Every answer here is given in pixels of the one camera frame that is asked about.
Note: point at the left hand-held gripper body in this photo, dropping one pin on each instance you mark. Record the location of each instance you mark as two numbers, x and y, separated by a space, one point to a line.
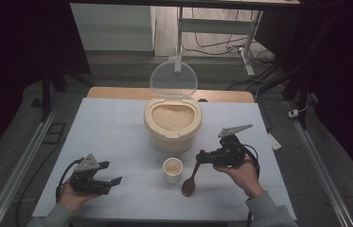
87 183

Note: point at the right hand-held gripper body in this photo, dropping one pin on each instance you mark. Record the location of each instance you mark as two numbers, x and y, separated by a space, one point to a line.
227 154

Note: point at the brown wooden spoon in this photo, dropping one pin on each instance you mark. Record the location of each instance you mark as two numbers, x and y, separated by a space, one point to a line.
189 186

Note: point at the cream rice container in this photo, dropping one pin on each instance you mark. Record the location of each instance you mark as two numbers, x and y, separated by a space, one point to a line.
172 142

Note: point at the white cup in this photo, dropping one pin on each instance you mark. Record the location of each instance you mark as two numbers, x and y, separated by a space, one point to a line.
172 177

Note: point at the uncooked rice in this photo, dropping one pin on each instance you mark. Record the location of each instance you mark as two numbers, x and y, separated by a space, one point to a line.
172 117

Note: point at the person's left hand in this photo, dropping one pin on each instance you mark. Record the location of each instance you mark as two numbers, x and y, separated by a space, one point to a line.
73 200

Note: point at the person's right hand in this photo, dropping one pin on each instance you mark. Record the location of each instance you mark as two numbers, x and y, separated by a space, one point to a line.
245 178

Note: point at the white table sheet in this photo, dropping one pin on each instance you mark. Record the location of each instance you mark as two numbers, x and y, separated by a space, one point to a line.
117 132

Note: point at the white paper tag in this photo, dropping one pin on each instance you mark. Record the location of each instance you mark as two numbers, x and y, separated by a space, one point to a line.
274 142

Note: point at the small white adapter box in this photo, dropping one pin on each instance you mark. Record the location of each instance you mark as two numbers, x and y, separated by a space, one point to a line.
293 113

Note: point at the clear round container lid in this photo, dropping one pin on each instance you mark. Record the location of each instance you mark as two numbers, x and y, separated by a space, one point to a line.
173 78

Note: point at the black metal stand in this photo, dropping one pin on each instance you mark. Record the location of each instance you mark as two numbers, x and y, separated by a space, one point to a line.
46 94
300 88

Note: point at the black floor frame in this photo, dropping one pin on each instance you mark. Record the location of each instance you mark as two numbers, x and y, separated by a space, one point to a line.
54 133

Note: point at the aluminium rail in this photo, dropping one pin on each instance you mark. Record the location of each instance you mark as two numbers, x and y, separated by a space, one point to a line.
322 173
19 167

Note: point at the white desk frame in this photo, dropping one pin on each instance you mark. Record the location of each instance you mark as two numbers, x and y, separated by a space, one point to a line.
215 26

